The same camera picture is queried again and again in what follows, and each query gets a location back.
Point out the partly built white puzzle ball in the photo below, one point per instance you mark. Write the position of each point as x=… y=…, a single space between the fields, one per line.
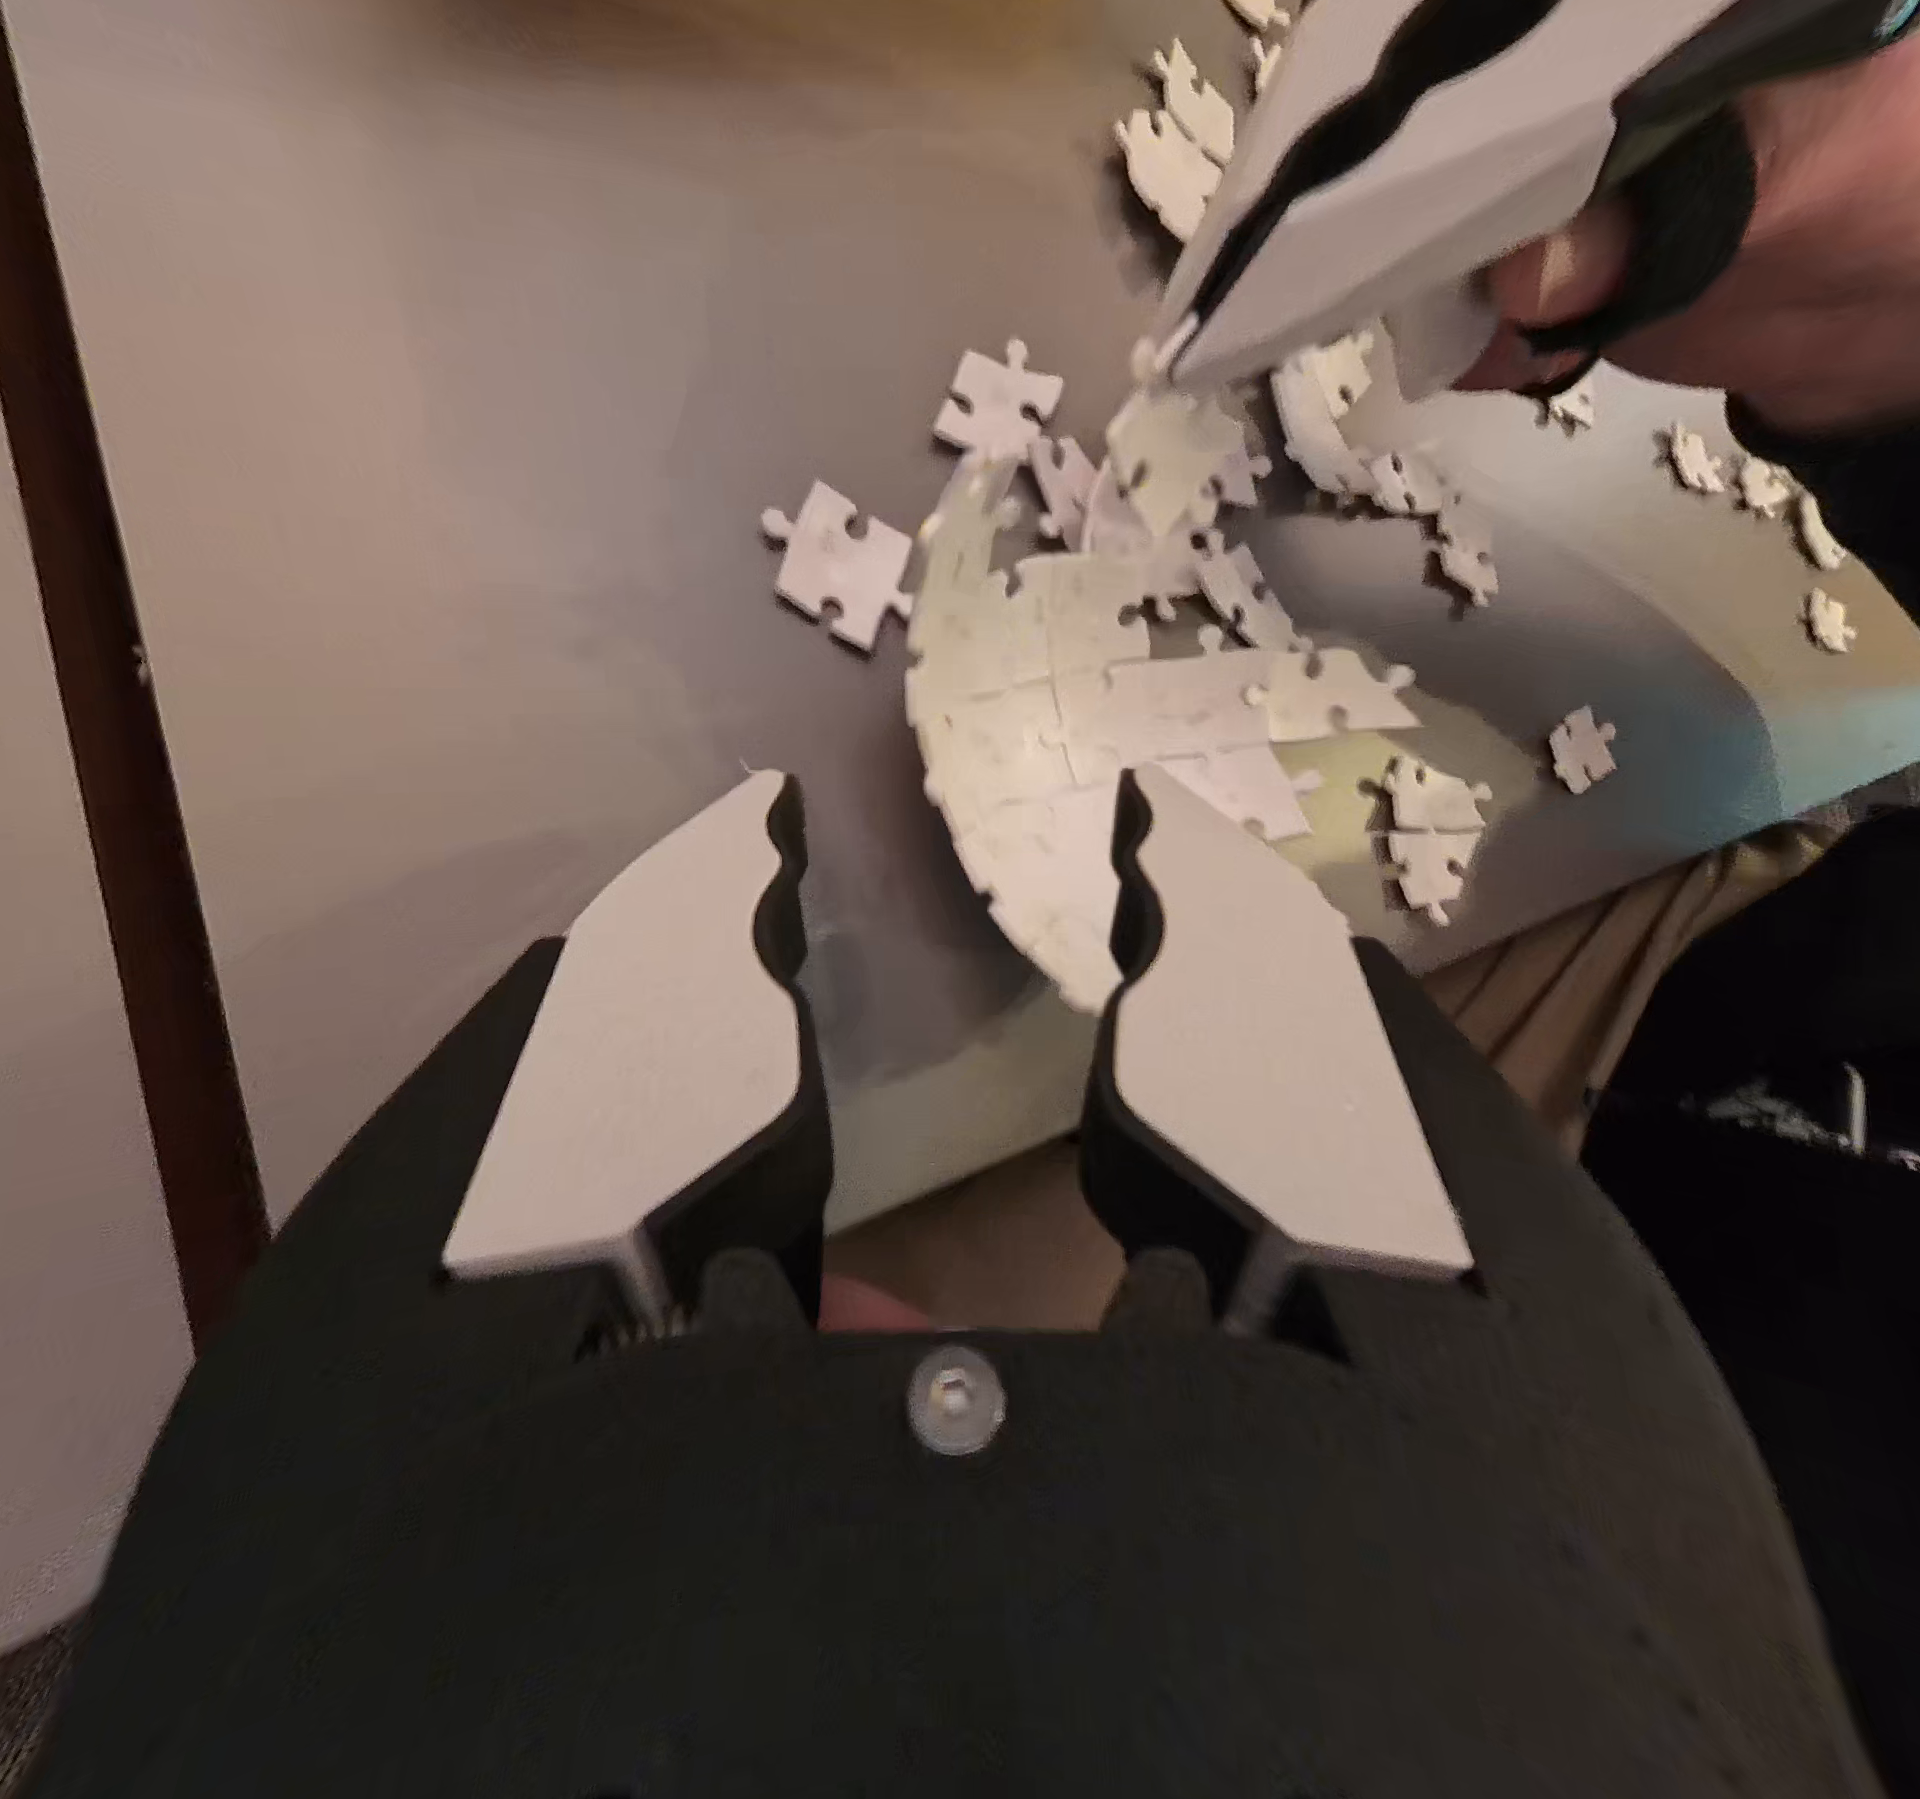
x=1020 y=778

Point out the white puzzle piece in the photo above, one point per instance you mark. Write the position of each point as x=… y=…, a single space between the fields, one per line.
x=1179 y=465

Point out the person's right hand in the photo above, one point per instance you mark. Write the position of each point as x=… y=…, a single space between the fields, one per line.
x=1845 y=254

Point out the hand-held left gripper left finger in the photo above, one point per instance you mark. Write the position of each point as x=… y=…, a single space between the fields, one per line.
x=631 y=1064

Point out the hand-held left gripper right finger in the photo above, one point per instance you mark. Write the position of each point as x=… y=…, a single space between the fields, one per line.
x=1276 y=1093

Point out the scattered white puzzle pieces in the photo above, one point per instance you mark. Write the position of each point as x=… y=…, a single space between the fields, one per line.
x=840 y=562

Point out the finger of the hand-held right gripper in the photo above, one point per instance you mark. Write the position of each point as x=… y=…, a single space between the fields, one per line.
x=1350 y=43
x=1501 y=133

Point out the person's black jacket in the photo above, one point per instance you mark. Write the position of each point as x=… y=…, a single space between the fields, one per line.
x=1800 y=1380

